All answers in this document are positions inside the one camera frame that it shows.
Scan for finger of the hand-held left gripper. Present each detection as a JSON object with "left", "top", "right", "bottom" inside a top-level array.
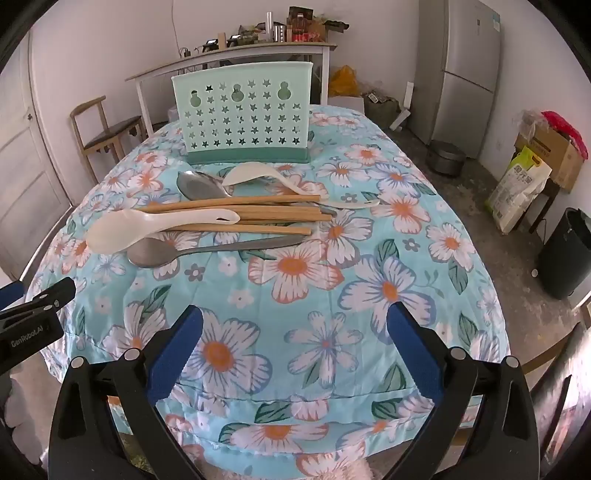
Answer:
[
  {"left": 0, "top": 277, "right": 77, "bottom": 329},
  {"left": 0, "top": 281, "right": 26, "bottom": 312}
]

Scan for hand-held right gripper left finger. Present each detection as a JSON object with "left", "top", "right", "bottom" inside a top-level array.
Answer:
[{"left": 48, "top": 305, "right": 206, "bottom": 480}]

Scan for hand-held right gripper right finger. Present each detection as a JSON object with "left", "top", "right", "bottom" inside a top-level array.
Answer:
[{"left": 385, "top": 302, "right": 541, "bottom": 480}]

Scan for large white plastic spoon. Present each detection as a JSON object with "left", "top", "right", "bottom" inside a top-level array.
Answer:
[{"left": 87, "top": 208, "right": 242, "bottom": 254}]

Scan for metal spoon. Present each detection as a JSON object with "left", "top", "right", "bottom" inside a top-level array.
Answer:
[
  {"left": 127, "top": 235, "right": 306, "bottom": 269},
  {"left": 177, "top": 170, "right": 339, "bottom": 217}
]

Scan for white plastic rice spoon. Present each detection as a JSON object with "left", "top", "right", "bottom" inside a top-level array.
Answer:
[{"left": 222, "top": 161, "right": 380, "bottom": 208}]

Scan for mint green utensil holder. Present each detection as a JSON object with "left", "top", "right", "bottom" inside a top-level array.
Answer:
[{"left": 171, "top": 61, "right": 315, "bottom": 164}]

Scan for blue floral blanket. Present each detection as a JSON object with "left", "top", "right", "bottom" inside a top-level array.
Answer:
[{"left": 25, "top": 104, "right": 511, "bottom": 480}]

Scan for white door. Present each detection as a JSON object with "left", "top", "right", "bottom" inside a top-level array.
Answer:
[{"left": 0, "top": 37, "right": 75, "bottom": 278}]

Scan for wooden chair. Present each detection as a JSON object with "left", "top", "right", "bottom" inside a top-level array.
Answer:
[
  {"left": 519, "top": 318, "right": 591, "bottom": 467},
  {"left": 70, "top": 96, "right": 148, "bottom": 162}
]

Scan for black waste bin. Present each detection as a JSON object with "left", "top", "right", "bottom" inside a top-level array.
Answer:
[{"left": 538, "top": 208, "right": 591, "bottom": 301}]

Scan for printed rice bag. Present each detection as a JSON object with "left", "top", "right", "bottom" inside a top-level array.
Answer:
[{"left": 486, "top": 147, "right": 552, "bottom": 234}]

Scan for grey rice cooker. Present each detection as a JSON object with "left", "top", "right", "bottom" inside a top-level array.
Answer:
[{"left": 427, "top": 141, "right": 467, "bottom": 177}]

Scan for brown cardboard box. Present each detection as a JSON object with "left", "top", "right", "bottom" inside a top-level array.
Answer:
[{"left": 515, "top": 122, "right": 585, "bottom": 192}]

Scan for green bag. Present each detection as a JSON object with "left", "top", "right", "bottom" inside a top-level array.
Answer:
[{"left": 362, "top": 90, "right": 402, "bottom": 130}]

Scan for white boards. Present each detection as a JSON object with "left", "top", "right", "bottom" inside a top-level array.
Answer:
[{"left": 390, "top": 80, "right": 416, "bottom": 132}]

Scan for white box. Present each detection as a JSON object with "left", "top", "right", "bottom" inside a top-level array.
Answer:
[{"left": 328, "top": 95, "right": 365, "bottom": 116}]

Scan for red plastic bag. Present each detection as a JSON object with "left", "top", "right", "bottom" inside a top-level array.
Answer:
[{"left": 541, "top": 111, "right": 588, "bottom": 160}]

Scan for yellow plastic bag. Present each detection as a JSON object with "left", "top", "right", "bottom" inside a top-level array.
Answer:
[{"left": 329, "top": 65, "right": 360, "bottom": 97}]

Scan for grey refrigerator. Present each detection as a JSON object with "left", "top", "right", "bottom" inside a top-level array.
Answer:
[{"left": 409, "top": 0, "right": 504, "bottom": 160}]

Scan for white side table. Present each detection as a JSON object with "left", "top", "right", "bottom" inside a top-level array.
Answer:
[{"left": 126, "top": 41, "right": 339, "bottom": 139}]

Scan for wall cable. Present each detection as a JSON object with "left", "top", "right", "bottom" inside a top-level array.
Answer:
[{"left": 171, "top": 0, "right": 182, "bottom": 52}]

